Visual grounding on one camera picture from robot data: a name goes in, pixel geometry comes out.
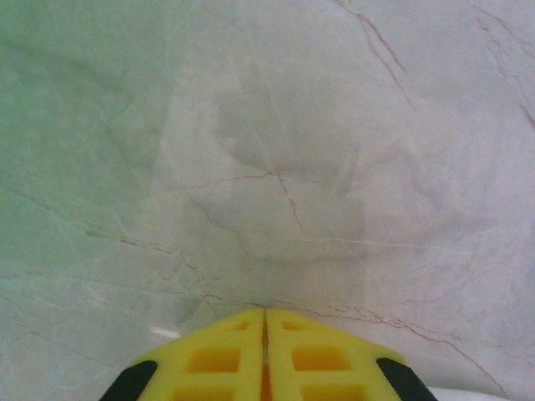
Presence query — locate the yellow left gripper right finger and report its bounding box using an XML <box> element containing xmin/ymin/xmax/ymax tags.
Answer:
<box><xmin>265</xmin><ymin>308</ymin><xmax>438</xmax><ymax>401</ymax></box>

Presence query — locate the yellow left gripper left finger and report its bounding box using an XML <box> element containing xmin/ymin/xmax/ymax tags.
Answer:
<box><xmin>99</xmin><ymin>308</ymin><xmax>268</xmax><ymax>401</ymax></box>

